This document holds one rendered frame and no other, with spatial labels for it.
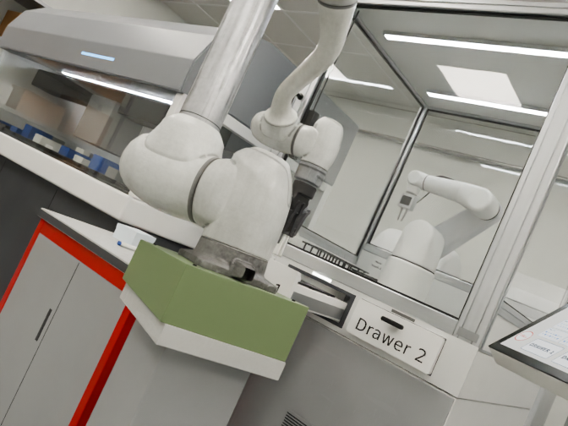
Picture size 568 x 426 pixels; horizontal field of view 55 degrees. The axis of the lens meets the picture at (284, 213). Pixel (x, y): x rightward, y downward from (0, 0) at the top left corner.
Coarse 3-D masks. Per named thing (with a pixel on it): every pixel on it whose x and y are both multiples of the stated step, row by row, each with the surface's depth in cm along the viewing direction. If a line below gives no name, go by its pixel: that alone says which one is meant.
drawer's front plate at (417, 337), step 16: (368, 304) 168; (352, 320) 169; (368, 320) 167; (400, 320) 161; (368, 336) 165; (400, 336) 159; (416, 336) 157; (432, 336) 154; (400, 352) 158; (416, 352) 155; (432, 352) 153; (416, 368) 154; (432, 368) 152
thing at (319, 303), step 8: (296, 288) 152; (304, 288) 155; (296, 296) 153; (304, 296) 156; (312, 296) 159; (320, 296) 162; (304, 304) 157; (312, 304) 160; (320, 304) 163; (328, 304) 166; (336, 304) 170; (344, 304) 174; (312, 312) 162; (320, 312) 164; (328, 312) 168; (336, 312) 171
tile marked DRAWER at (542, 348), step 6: (534, 342) 118; (540, 342) 117; (546, 342) 116; (522, 348) 118; (528, 348) 117; (534, 348) 116; (540, 348) 115; (546, 348) 113; (552, 348) 112; (558, 348) 111; (564, 348) 110; (534, 354) 113; (540, 354) 112; (546, 354) 111; (552, 354) 110
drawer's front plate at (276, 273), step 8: (272, 264) 153; (280, 264) 152; (272, 272) 152; (280, 272) 151; (288, 272) 149; (296, 272) 148; (272, 280) 151; (280, 280) 150; (288, 280) 148; (296, 280) 148; (280, 288) 149; (288, 288) 148; (288, 296) 147
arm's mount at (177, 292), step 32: (160, 256) 109; (160, 288) 102; (192, 288) 99; (224, 288) 102; (256, 288) 106; (160, 320) 97; (192, 320) 100; (224, 320) 103; (256, 320) 106; (288, 320) 110; (256, 352) 108; (288, 352) 111
